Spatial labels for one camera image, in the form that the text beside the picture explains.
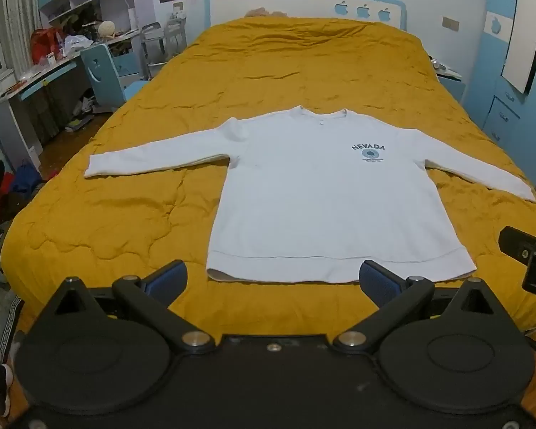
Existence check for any white curtain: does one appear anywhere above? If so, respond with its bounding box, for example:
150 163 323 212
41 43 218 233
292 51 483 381
0 0 41 72

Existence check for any light blue chair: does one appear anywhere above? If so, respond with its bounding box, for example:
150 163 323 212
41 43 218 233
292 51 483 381
79 44 148 112

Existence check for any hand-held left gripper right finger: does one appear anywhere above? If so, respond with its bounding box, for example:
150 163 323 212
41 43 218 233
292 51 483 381
333 259 496 355

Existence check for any white plastic bag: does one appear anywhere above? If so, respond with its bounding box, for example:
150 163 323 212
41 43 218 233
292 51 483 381
64 35 94 51

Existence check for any blue nightstand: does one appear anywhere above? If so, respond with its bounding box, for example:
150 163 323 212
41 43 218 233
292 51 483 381
429 54 467 103

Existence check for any patterned rug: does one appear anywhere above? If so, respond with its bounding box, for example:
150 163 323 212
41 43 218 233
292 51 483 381
0 286 25 354

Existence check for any grey metal rack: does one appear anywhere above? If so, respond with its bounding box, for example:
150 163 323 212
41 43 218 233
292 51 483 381
139 18 187 82

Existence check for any yellow quilted bedspread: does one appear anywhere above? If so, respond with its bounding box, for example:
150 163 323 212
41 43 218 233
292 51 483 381
0 15 536 345

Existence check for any white printed sweatshirt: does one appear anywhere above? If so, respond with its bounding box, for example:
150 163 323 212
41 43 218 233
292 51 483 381
84 105 536 285

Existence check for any white desk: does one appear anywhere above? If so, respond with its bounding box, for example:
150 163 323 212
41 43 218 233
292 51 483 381
0 31 141 157

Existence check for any red bag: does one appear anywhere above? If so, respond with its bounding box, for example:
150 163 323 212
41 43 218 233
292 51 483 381
30 27 65 64

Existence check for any white and blue headboard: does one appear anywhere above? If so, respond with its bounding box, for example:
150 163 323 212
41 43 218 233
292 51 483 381
203 0 407 32

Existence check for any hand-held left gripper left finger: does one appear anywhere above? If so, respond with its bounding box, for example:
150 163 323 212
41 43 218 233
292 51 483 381
49 259 216 353

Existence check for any blue drawer cabinet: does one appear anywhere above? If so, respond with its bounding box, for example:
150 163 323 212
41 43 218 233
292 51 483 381
467 9 536 188

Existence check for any pile of dark clothes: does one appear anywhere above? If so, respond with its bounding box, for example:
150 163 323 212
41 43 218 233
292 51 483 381
0 143 44 244

